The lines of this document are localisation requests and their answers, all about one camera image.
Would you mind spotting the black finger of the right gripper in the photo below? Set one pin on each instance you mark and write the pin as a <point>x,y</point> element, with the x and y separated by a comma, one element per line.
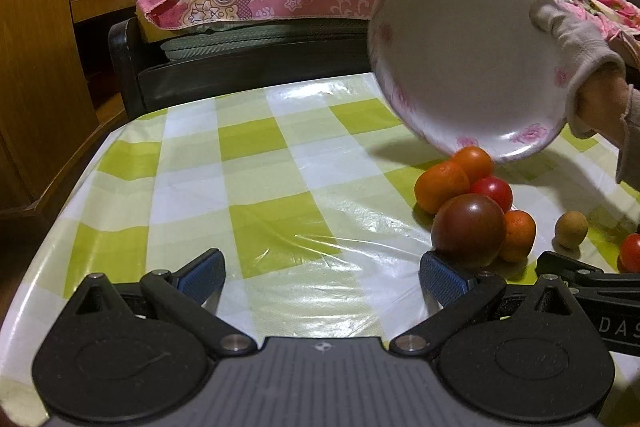
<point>573,272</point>

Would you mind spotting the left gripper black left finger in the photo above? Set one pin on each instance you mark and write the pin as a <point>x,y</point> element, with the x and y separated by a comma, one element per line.
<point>178,298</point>

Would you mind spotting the red cherry tomato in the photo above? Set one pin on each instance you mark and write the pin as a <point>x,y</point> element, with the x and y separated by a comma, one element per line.
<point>629,257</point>
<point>496,189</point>

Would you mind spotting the person forearm grey sleeve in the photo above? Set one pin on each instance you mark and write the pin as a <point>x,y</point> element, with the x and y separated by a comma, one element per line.
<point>628,161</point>

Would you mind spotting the dark sofa frame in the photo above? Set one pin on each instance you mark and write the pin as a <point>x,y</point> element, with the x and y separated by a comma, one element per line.
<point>185,69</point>

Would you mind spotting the orange kumquat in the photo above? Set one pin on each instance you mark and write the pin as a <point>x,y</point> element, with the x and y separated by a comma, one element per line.
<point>520,236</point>
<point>475,162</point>
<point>438,184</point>

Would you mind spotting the orange kumquat right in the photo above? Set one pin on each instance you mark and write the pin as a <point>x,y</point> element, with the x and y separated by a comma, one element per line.
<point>520,236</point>

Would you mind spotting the orange kumquat back left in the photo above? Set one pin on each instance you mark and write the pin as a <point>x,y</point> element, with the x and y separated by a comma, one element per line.
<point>475,162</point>

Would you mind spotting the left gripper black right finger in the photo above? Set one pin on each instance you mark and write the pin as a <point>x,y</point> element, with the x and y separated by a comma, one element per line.
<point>464,296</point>

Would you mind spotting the white floral ceramic plate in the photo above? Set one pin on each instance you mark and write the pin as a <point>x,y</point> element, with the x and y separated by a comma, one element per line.
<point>470,72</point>

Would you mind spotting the orange kumquat front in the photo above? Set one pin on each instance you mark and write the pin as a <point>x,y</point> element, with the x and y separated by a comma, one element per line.
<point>438,184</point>

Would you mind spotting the gloved hand white glove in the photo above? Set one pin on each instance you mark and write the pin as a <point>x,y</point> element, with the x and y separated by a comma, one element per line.
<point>594,75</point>

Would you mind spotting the brown wooden cabinet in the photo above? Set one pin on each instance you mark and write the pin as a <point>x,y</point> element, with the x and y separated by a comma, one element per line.
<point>48,118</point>

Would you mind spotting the beige longan front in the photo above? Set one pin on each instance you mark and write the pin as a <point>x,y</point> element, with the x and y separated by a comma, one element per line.
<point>571,229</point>

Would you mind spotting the red cherry tomato front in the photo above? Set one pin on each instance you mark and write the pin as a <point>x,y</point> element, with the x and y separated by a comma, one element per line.
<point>629,257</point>

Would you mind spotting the red cherry tomato middle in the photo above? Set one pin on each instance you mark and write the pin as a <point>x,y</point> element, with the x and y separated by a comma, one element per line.
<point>496,189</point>

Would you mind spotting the large dark red tomato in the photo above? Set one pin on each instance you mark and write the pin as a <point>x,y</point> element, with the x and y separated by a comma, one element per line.
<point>469,230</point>

